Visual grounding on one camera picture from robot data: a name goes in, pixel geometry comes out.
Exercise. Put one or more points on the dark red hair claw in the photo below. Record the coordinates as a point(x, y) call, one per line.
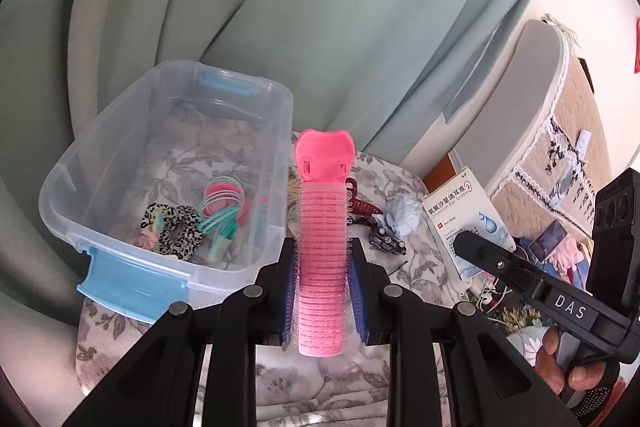
point(365, 207)

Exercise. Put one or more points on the clear plastic container blue latches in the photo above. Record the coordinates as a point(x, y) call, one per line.
point(135, 282)

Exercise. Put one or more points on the cotton swab pack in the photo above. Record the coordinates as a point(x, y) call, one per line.
point(292, 192)

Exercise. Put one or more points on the floral fleece blanket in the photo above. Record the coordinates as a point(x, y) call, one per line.
point(415, 267)

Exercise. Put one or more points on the crumpled white paper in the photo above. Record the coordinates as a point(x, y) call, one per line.
point(402, 214)

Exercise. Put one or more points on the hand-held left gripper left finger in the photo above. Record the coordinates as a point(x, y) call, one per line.
point(289, 287)

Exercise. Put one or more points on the small photo card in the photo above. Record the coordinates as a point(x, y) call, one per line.
point(547, 239)

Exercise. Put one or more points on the pink hair roller clip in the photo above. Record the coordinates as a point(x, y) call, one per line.
point(322, 257)

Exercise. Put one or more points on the person's right hand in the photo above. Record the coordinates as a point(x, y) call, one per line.
point(550, 364)

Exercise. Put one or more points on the white blue medicine box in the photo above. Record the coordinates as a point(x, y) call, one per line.
point(460, 212)

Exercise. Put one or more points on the pale green curtain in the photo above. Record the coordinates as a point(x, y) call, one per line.
point(325, 32)

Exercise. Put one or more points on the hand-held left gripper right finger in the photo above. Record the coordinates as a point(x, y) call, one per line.
point(357, 292)

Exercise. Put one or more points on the black beaded hair clip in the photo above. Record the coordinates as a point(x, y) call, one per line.
point(387, 242)

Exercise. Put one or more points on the black bobby pin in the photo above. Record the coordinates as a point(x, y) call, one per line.
point(397, 265)

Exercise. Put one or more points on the white padded headboard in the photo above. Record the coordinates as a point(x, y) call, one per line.
point(520, 107)

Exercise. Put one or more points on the leopard print scrunchie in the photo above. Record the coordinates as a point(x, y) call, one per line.
point(175, 227)

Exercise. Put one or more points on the pink cloth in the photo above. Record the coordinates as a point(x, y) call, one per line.
point(567, 254)

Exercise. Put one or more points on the orange wooden bed frame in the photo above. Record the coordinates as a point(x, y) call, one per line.
point(442, 174)

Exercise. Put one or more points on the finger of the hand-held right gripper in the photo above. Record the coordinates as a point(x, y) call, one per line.
point(500, 264)

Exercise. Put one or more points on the beige quilted lace cover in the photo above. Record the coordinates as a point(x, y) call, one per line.
point(580, 117)

